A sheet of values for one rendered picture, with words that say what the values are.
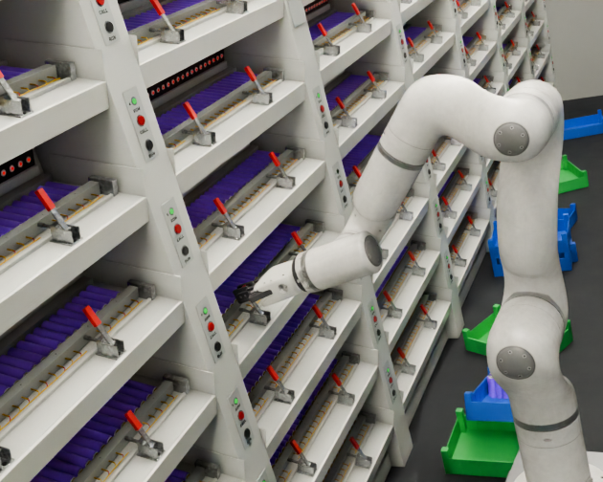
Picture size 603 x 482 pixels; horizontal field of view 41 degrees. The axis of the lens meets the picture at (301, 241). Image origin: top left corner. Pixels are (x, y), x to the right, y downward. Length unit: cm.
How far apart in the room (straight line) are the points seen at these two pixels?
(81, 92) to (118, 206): 20
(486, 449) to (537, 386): 100
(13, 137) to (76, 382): 38
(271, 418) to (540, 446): 56
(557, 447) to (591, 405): 100
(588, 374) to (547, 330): 128
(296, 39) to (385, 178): 63
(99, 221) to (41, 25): 33
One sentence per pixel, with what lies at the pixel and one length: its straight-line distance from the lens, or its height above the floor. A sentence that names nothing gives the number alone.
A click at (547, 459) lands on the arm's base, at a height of 50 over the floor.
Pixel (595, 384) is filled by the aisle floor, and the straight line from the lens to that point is 266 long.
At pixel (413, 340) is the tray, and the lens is 270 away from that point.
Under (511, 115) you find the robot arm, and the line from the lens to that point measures 126.
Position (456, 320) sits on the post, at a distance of 297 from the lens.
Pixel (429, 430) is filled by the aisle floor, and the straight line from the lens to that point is 257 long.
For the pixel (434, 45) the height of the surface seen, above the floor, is 96.
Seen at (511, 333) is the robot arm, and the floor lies 79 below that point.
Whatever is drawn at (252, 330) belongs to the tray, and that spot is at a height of 76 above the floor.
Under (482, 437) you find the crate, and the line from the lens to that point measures 250.
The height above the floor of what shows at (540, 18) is 57.
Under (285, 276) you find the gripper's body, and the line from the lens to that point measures 159.
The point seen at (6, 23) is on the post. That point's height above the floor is 147.
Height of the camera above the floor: 151
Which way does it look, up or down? 21 degrees down
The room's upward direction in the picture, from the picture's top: 16 degrees counter-clockwise
